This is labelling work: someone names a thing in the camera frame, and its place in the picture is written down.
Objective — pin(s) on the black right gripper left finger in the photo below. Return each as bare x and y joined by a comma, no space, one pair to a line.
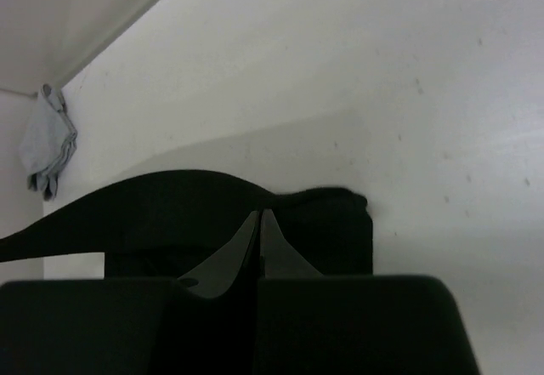
200,323

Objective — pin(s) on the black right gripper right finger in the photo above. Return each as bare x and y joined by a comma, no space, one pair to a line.
314,324

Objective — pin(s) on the black tank top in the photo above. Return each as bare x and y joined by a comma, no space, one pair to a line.
166,223

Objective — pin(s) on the folded grey tank top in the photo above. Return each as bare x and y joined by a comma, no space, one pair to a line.
49,142

